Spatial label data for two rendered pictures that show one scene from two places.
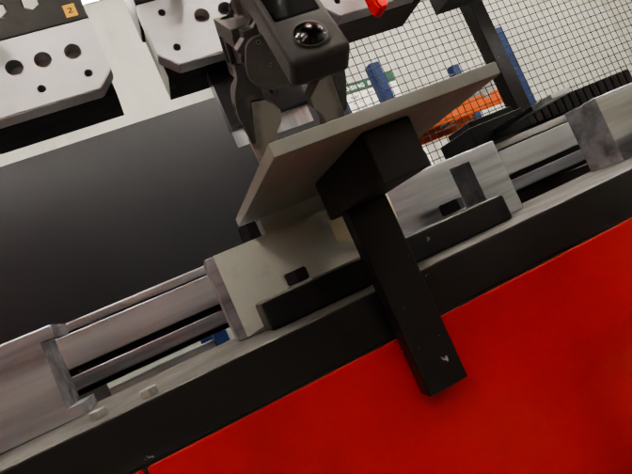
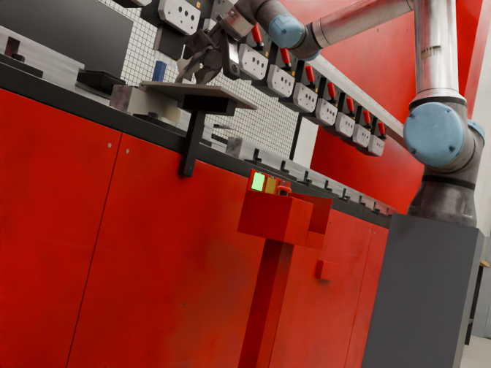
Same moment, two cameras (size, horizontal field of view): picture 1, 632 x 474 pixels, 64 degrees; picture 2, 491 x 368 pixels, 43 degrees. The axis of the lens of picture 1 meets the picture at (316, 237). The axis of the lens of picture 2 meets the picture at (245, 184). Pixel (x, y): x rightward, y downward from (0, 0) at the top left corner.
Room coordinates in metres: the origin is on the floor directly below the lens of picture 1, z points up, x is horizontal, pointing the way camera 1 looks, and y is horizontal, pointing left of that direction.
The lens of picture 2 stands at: (-0.89, 0.93, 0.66)
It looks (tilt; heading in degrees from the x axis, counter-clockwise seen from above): 4 degrees up; 318
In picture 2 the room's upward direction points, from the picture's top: 12 degrees clockwise
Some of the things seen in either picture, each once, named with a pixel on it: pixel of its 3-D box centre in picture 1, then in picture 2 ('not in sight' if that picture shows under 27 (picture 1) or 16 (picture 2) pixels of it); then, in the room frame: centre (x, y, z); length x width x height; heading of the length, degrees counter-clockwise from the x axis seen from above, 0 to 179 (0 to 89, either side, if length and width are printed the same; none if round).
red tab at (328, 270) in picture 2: not in sight; (327, 270); (0.73, -1.04, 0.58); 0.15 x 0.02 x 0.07; 106
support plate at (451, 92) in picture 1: (339, 162); (199, 95); (0.46, -0.05, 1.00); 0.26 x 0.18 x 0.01; 16
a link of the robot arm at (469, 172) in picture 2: not in sight; (453, 151); (-0.15, -0.32, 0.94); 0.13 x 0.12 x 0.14; 106
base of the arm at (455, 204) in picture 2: not in sight; (444, 202); (-0.14, -0.33, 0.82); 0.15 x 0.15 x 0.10
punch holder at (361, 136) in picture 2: not in sight; (356, 126); (0.98, -1.33, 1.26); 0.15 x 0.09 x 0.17; 106
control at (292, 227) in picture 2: not in sight; (286, 209); (0.34, -0.34, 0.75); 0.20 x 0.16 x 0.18; 100
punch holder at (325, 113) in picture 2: not in sight; (321, 101); (0.87, -0.95, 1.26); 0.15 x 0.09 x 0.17; 106
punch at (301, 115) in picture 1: (260, 98); (168, 47); (0.61, -0.01, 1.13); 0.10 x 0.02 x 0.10; 106
